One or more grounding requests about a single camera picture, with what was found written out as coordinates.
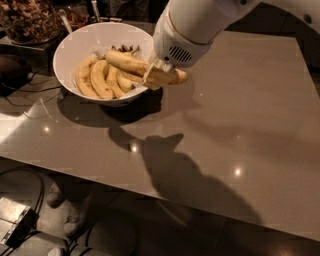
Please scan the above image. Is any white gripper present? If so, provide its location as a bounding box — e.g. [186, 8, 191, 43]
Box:
[142, 6, 214, 90]

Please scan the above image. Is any yellow banana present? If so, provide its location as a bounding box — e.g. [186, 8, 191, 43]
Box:
[104, 50, 188, 85]
[75, 55, 99, 98]
[120, 70, 143, 84]
[91, 60, 114, 100]

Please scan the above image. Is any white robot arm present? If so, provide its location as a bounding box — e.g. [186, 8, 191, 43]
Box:
[143, 0, 320, 87]

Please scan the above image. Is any small lower banana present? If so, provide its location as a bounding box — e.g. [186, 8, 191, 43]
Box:
[117, 72, 135, 92]

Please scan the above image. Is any short middle banana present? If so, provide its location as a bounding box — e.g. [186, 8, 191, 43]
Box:
[107, 65, 125, 98]

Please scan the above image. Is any white ceramic bowl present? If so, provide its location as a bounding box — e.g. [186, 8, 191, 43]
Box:
[53, 22, 153, 107]

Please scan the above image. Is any glass jar of nuts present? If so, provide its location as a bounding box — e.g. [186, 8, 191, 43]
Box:
[0, 0, 60, 45]

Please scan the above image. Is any black round object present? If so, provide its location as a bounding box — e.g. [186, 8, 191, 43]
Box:
[0, 54, 32, 96]

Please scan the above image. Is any grey shoe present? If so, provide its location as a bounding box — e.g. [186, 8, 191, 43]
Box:
[64, 196, 92, 238]

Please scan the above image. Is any silver metal box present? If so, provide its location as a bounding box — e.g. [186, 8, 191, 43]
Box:
[0, 197, 32, 245]

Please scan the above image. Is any metal spoon handle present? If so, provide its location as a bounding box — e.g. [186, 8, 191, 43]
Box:
[58, 9, 73, 34]

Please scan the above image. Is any black floor cable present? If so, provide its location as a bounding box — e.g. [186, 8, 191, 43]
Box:
[0, 165, 47, 214]

